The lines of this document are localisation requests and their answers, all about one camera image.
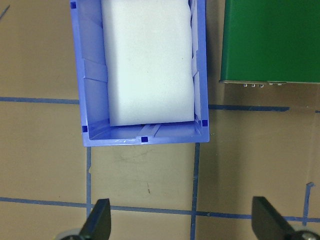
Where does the blue plastic storage bin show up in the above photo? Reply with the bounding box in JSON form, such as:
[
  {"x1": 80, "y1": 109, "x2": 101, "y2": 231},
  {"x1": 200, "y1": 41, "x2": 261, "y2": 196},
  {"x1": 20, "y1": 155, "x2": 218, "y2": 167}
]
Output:
[{"x1": 68, "y1": 0, "x2": 210, "y2": 148}]

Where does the white foam pad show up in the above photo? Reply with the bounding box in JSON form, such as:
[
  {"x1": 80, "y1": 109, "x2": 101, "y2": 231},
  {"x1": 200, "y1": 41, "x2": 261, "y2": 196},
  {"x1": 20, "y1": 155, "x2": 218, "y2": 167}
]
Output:
[{"x1": 101, "y1": 0, "x2": 196, "y2": 127}]

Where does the green conveyor belt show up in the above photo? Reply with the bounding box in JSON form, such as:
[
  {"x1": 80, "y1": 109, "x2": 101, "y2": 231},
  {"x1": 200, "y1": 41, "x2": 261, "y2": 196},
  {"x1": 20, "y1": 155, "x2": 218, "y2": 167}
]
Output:
[{"x1": 218, "y1": 0, "x2": 320, "y2": 89}]

